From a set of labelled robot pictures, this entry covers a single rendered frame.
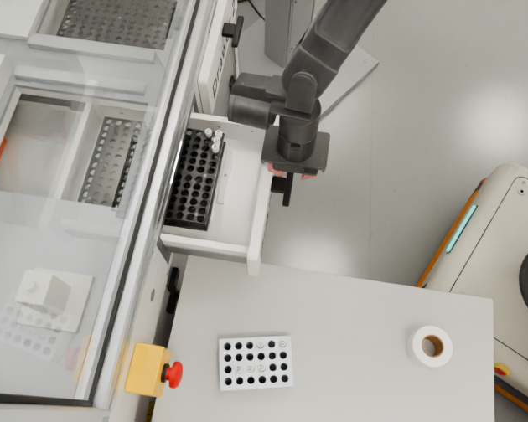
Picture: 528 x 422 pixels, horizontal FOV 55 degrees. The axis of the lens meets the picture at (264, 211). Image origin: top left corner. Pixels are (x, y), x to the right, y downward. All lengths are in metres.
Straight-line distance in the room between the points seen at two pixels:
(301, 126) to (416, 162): 1.33
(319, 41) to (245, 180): 0.39
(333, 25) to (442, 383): 0.64
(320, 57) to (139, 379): 0.52
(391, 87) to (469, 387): 1.41
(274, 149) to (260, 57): 1.35
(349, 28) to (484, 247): 1.10
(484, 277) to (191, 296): 0.92
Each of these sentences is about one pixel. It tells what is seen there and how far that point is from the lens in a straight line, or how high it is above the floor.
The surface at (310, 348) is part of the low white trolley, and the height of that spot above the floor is 0.76.
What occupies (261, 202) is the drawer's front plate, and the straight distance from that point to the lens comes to 0.82.
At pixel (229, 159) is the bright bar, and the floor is 0.85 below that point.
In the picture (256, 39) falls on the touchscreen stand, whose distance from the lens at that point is 2.18.
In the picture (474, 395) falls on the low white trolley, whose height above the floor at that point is 0.76.
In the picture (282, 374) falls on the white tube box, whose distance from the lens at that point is 0.89.
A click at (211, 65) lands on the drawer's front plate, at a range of 0.97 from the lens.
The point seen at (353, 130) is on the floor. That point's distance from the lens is 2.00.
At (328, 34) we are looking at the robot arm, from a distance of 0.63.
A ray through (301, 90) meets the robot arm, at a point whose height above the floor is 1.16.
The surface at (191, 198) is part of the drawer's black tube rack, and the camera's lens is 0.87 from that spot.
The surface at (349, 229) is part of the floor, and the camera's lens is 1.82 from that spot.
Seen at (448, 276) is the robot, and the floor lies 0.28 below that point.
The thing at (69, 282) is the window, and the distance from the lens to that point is 0.57.
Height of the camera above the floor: 1.69
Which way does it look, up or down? 68 degrees down
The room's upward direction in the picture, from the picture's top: 1 degrees clockwise
